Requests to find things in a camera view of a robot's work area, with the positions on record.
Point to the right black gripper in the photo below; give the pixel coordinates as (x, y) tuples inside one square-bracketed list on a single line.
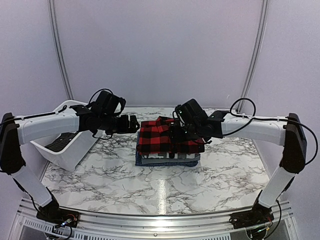
[(176, 136)]

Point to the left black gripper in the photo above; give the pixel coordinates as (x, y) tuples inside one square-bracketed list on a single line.
[(124, 127)]

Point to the red black plaid shirt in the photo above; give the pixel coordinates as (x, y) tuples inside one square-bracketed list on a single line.
[(154, 138)]

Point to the black white plaid shirt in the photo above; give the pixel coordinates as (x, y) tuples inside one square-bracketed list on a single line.
[(172, 156)]

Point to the blue checked shirt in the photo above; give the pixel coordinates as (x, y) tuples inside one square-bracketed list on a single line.
[(138, 162)]

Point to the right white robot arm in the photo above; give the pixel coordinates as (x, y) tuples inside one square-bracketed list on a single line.
[(193, 123)]

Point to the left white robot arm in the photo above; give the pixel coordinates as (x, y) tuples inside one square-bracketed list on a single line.
[(103, 113)]

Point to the white plastic bin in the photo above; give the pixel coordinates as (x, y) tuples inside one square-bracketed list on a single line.
[(67, 152)]

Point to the dark striped shirt in bin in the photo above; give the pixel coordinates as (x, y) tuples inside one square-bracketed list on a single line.
[(61, 142)]

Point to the aluminium front frame rail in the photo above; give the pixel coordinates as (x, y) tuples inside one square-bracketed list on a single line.
[(108, 226)]

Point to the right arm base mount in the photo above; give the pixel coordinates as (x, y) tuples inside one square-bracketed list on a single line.
[(244, 219)]

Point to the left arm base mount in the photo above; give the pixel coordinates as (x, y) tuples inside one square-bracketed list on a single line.
[(62, 216)]

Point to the left wall aluminium profile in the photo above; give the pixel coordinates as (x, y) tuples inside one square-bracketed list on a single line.
[(58, 48)]

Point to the wall aluminium profile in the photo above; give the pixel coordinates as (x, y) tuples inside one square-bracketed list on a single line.
[(58, 48), (262, 23)]

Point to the right wall aluminium profile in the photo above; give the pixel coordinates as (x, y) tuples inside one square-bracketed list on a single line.
[(262, 23)]

